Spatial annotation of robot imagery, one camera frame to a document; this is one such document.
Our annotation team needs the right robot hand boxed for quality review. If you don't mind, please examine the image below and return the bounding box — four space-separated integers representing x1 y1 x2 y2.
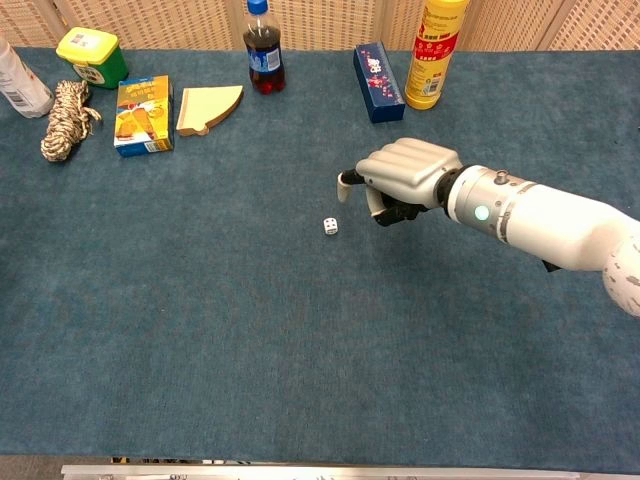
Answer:
335 137 464 228

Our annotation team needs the dark blue rectangular box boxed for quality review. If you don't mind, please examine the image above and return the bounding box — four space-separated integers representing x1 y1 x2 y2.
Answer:
353 41 406 125

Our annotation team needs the yellow cylindrical bottle red label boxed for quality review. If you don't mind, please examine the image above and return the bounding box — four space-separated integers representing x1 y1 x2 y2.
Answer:
404 0 471 111

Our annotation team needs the woven bamboo folding screen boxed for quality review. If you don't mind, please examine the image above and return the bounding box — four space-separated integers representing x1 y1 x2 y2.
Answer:
0 0 640 52

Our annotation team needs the cola bottle with blue cap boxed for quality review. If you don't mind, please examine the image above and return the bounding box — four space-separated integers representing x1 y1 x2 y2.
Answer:
242 0 288 96

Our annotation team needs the fan-shaped wooden board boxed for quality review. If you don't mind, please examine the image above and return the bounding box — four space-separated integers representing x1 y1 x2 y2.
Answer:
175 84 245 138

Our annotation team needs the blue-green table cloth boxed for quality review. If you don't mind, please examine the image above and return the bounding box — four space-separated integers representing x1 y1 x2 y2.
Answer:
0 46 640 475

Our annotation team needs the yellow and blue snack box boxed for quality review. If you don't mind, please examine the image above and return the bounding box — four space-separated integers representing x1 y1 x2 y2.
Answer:
113 75 175 159

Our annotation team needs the green jar with yellow lid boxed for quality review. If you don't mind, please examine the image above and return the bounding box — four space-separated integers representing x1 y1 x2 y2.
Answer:
55 26 130 91

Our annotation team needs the white bottle with barcode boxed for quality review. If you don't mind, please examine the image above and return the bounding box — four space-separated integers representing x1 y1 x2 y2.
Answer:
0 33 55 120

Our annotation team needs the metal table frame rail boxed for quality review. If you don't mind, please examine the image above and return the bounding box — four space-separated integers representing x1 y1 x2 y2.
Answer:
60 464 581 480

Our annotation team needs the coiled braided rope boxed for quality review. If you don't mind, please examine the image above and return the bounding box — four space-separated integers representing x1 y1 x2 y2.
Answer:
40 79 104 164

